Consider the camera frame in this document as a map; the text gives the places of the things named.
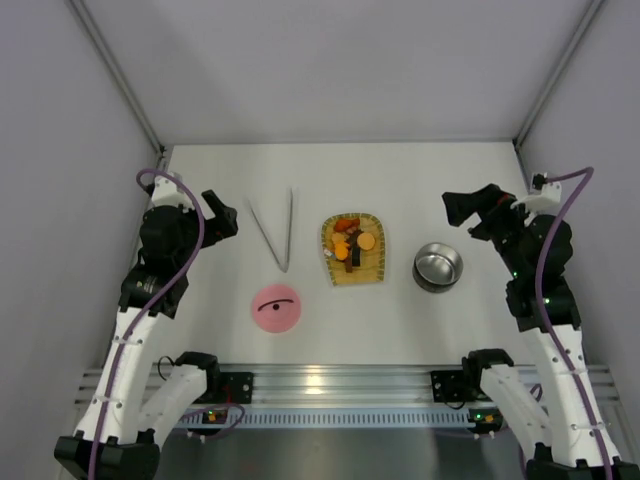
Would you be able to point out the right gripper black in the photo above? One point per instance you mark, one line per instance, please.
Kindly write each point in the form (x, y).
(480, 209)

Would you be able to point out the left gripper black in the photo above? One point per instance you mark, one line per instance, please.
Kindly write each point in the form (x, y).
(214, 226)

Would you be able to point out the metal tongs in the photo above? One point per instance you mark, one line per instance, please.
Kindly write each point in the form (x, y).
(279, 246)

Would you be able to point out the orange fish shaped cake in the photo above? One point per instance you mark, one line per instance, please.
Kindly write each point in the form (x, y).
(342, 251)

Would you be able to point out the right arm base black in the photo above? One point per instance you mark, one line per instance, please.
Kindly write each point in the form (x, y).
(454, 389)

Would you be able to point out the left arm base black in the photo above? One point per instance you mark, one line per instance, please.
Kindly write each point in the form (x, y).
(227, 387)

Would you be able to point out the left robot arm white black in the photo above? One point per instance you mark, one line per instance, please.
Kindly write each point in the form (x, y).
(122, 432)

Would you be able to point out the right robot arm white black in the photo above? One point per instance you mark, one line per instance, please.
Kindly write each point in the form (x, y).
(562, 435)

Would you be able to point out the round steel lunch box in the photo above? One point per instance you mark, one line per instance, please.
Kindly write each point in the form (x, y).
(437, 267)

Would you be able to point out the pink round lid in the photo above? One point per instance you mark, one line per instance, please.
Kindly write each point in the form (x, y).
(276, 308)

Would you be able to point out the salmon slice toy food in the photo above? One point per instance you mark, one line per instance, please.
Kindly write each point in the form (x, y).
(335, 238)

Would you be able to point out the brown chocolate stick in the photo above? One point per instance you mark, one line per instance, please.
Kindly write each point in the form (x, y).
(349, 261)

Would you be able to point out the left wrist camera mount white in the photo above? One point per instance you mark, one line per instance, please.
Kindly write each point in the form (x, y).
(167, 193)

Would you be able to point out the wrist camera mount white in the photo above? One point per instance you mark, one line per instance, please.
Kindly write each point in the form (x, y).
(167, 193)
(543, 195)

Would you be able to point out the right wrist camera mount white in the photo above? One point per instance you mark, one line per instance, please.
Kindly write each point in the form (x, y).
(543, 195)

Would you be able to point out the aluminium rail frame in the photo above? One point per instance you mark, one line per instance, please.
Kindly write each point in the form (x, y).
(333, 397)

